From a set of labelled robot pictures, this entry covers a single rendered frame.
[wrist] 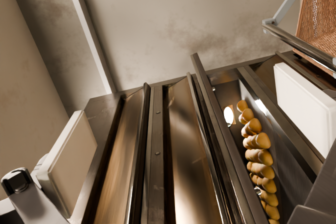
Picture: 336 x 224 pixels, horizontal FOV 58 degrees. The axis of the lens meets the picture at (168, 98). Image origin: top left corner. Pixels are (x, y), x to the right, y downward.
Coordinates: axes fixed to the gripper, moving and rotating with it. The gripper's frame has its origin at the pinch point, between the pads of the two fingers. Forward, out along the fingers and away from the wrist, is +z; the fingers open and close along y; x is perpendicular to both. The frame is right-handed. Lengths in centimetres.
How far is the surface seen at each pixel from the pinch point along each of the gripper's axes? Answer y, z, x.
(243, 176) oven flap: 9, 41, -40
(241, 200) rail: 6, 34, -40
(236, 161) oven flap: 8, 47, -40
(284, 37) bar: 31, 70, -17
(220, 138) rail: 6, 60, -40
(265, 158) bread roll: 28, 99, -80
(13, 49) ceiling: -165, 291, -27
